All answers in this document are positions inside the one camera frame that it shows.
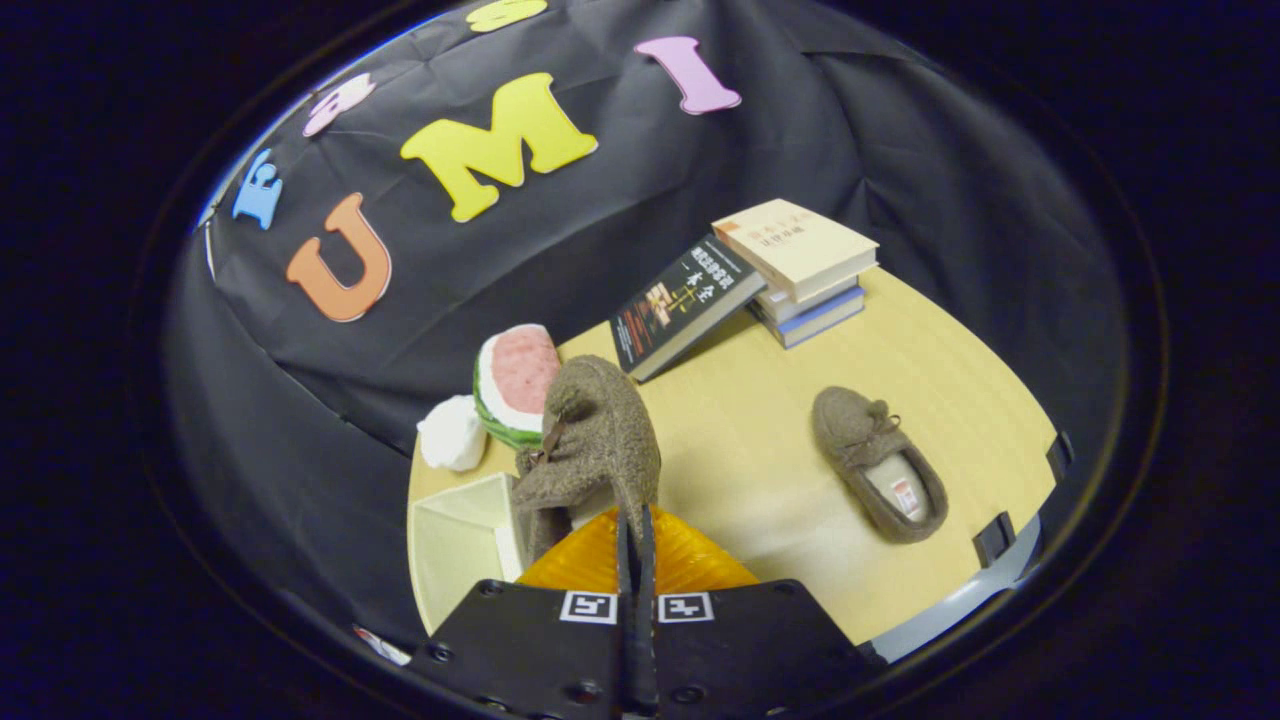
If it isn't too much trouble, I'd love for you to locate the beige fabric storage box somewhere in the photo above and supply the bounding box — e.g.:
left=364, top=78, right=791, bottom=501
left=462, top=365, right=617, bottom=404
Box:
left=408, top=472, right=531, bottom=636

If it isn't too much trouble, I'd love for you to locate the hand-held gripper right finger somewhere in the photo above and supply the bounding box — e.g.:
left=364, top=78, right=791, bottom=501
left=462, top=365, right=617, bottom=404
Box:
left=636, top=505, right=886, bottom=720

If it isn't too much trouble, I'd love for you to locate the red and white object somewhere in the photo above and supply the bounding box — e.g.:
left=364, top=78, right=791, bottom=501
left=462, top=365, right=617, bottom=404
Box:
left=350, top=625, right=411, bottom=667

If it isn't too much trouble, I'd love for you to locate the beige cover book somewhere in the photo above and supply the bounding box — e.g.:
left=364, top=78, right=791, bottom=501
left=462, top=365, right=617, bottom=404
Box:
left=712, top=198, right=879, bottom=303

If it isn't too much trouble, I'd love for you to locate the white plush toy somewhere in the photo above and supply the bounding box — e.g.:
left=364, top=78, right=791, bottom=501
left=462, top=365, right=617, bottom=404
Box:
left=417, top=395, right=488, bottom=472

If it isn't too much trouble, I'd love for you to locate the blue cover book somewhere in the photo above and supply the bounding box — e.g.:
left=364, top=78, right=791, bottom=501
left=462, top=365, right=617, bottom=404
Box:
left=748, top=288, right=866, bottom=349

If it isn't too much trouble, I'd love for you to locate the watermelon slice plush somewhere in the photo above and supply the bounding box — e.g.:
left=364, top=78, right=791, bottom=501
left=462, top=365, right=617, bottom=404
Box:
left=473, top=323, right=561, bottom=449

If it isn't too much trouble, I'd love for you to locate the white spine book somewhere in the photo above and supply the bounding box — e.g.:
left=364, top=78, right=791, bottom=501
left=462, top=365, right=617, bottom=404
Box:
left=755, top=275, right=861, bottom=323

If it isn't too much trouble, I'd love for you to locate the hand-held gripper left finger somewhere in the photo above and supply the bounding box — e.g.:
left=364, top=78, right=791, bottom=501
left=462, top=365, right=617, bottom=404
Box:
left=405, top=505, right=646, bottom=720

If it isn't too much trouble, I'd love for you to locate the brown fuzzy shoe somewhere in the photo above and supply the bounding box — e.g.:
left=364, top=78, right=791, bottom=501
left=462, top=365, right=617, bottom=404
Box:
left=513, top=355, right=663, bottom=561
left=812, top=387, right=949, bottom=545

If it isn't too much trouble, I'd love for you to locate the black cover book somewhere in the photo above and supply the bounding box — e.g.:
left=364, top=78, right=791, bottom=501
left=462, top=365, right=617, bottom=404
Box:
left=610, top=235, right=766, bottom=383

